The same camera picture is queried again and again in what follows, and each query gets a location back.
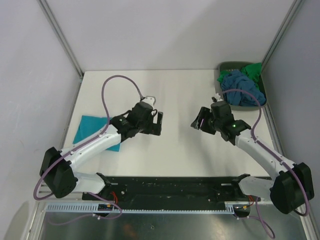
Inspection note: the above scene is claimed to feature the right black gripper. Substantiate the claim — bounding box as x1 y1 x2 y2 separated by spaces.
191 106 223 135

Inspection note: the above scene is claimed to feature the teal t-shirt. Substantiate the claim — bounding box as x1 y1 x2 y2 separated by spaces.
72 115 110 150

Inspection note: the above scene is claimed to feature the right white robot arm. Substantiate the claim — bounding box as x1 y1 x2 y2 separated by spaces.
190 101 315 214

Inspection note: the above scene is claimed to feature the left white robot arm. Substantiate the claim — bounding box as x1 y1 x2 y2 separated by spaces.
40 96 163 200

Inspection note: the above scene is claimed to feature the dark blue t-shirt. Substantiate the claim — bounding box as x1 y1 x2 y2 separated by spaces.
217 70 267 107

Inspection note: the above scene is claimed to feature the grey plastic bin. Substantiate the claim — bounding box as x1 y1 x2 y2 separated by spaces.
215 76 267 111

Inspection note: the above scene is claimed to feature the green t-shirt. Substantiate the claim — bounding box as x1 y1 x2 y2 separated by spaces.
217 61 262 89

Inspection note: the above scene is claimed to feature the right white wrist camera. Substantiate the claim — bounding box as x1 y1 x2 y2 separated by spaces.
211 93 224 103

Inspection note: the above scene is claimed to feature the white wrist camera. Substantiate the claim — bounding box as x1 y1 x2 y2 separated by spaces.
141 95 156 108
211 93 224 103

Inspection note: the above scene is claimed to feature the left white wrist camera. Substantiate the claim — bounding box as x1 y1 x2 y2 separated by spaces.
141 95 156 108

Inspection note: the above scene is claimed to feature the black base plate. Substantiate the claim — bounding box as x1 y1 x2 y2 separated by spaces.
97 176 256 212

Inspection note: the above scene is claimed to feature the white slotted cable duct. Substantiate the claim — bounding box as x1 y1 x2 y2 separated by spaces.
46 201 237 216

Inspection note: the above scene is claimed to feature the right aluminium corner post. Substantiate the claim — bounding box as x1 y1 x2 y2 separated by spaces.
261 0 305 71

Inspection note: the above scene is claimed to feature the aluminium corner post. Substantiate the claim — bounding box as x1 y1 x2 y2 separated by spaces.
261 0 305 71
37 0 84 79

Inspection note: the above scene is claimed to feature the left aluminium corner post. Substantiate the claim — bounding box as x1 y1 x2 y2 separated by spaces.
37 0 84 79

